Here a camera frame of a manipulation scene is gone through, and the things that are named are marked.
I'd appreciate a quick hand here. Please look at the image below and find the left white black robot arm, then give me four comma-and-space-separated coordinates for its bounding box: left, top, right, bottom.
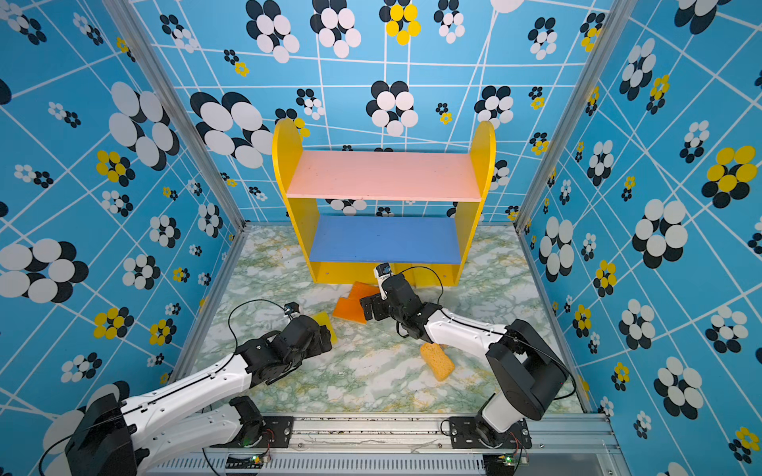
51, 315, 333, 475

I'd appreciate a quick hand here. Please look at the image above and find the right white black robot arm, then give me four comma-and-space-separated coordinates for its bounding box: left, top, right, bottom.
360, 275, 571, 447

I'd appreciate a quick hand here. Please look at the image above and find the yellow shelf with coloured boards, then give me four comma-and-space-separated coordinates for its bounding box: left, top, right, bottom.
273, 120, 497, 287

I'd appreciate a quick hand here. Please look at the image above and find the orange sponge back left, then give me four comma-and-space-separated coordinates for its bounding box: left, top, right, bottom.
348, 282, 379, 301

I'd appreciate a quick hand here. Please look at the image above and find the orange sponge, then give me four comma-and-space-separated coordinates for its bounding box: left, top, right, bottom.
348, 282, 379, 301
331, 297, 367, 324

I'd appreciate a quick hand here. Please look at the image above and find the orange sponge front left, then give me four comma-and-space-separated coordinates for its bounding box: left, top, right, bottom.
331, 297, 367, 324

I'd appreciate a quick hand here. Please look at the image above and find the tan sponge front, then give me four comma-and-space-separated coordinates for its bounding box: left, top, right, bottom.
420, 343, 456, 382

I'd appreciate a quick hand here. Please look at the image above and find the right black cable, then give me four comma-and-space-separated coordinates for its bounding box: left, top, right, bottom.
392, 266, 577, 401

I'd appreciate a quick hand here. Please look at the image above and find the black cable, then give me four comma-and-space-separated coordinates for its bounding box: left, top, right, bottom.
392, 266, 577, 401
227, 298, 287, 352

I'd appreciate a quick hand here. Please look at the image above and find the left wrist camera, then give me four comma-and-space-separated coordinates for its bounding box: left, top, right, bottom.
283, 301, 301, 319

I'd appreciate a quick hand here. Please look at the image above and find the left black cable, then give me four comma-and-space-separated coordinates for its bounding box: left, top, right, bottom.
227, 298, 287, 352

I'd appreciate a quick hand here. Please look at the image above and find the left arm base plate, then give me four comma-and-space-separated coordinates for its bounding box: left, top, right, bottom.
214, 416, 295, 449

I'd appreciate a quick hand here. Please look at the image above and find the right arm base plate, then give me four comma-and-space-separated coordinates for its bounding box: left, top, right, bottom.
446, 416, 533, 451

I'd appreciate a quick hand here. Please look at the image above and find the aluminium front rail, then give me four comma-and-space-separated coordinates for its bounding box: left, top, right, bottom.
146, 414, 630, 475

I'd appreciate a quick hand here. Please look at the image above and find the left aluminium corner post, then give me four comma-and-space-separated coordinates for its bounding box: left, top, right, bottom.
103, 1, 246, 233

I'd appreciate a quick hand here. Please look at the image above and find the aluminium corner post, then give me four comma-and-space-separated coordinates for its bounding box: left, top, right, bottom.
514, 0, 638, 231
103, 1, 246, 233

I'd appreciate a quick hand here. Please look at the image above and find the right aluminium corner post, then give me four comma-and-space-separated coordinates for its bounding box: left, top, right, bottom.
514, 0, 638, 231

